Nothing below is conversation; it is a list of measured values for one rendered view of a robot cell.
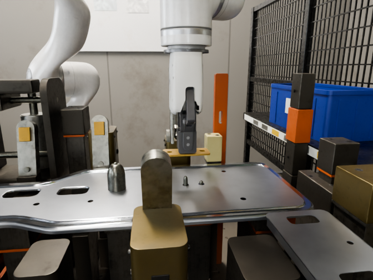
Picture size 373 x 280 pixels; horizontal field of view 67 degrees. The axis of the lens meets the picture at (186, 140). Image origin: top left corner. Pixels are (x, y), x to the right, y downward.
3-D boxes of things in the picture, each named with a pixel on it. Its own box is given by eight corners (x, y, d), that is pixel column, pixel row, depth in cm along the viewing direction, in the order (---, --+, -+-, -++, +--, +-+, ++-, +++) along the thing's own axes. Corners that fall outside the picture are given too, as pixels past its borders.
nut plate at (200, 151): (163, 156, 49) (163, 150, 49) (162, 150, 53) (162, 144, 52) (210, 155, 50) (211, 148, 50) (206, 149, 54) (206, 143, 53)
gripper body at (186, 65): (162, 46, 51) (163, 108, 54) (165, 41, 41) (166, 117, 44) (202, 46, 52) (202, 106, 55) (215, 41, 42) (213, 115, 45)
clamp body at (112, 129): (97, 275, 73) (84, 133, 63) (104, 249, 83) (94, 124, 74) (124, 273, 73) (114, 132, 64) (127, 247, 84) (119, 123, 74)
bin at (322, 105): (323, 143, 70) (329, 90, 67) (267, 121, 99) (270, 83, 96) (380, 140, 73) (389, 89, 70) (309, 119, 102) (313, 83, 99)
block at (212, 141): (204, 276, 72) (207, 136, 62) (202, 266, 75) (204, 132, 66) (217, 275, 72) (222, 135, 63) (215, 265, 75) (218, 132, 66)
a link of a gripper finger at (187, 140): (177, 115, 49) (178, 152, 50) (179, 118, 46) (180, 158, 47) (196, 115, 49) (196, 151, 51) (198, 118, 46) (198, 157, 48)
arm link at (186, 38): (159, 33, 50) (160, 51, 51) (161, 26, 42) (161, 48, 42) (205, 34, 51) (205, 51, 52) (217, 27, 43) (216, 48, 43)
